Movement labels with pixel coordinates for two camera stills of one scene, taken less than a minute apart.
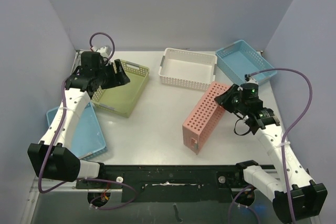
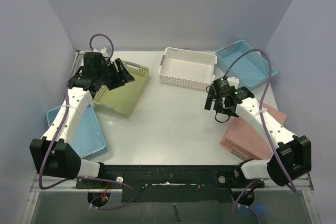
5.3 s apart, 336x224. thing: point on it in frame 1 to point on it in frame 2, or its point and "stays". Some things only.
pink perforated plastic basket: [203, 119] to [241, 139]
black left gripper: [119, 78] stays
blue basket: [86, 134] stays
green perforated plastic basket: [119, 99] stays
